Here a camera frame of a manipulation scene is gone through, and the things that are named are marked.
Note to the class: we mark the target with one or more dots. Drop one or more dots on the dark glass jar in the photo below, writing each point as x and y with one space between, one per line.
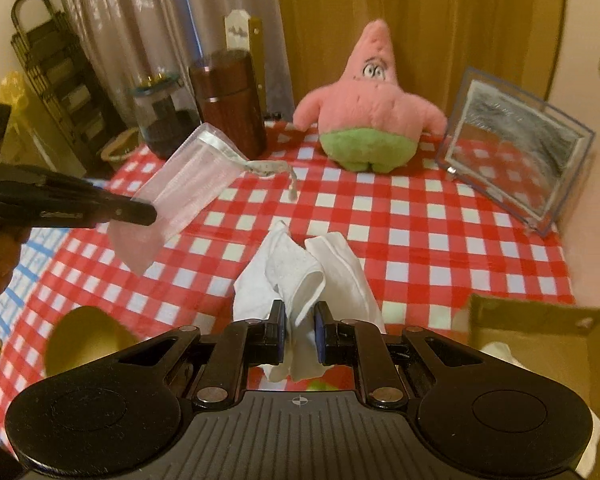
160 120

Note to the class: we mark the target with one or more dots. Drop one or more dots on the wooden door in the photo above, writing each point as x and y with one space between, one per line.
455 10

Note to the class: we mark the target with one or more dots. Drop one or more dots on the brown wooden canister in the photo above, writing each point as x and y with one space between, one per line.
230 100

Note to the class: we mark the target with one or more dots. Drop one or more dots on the brown cardboard box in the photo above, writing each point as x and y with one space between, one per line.
545 350

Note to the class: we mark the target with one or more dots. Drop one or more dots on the black folding rack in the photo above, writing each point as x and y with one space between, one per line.
60 85

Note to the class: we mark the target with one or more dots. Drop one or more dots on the gold lid snack jar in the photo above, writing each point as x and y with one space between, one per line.
85 335

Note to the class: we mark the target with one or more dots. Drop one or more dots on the white wooden board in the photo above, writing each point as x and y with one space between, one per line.
237 25

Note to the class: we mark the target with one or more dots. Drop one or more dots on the red checkered tablecloth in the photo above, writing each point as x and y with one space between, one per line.
430 240

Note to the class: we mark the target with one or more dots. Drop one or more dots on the yellow plastic bag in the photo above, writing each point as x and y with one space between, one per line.
15 110

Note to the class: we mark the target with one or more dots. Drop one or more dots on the tan wastebasket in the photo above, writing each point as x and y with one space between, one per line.
117 150

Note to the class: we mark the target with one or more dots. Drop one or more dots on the patterned curtain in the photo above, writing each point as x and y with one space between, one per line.
145 15

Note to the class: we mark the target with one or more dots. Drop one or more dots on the white cloth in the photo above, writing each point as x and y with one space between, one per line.
300 270

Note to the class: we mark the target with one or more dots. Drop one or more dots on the pink starfish plush toy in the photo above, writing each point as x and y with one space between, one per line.
370 105

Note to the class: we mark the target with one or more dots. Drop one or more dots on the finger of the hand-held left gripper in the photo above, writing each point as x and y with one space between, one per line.
70 210
80 187

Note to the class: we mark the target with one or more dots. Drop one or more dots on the clear picture frame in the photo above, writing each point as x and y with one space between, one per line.
520 145

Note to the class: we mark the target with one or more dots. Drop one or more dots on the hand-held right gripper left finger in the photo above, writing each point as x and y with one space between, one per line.
280 332

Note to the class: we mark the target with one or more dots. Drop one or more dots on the blue checkered cloth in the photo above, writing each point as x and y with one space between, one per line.
25 290

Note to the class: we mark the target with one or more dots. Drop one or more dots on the white face mask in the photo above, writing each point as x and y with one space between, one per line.
190 185

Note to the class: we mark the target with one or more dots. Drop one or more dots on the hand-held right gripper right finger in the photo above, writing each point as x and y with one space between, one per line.
321 332

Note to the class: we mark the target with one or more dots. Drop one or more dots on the person's left hand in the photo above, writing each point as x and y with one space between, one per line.
12 255

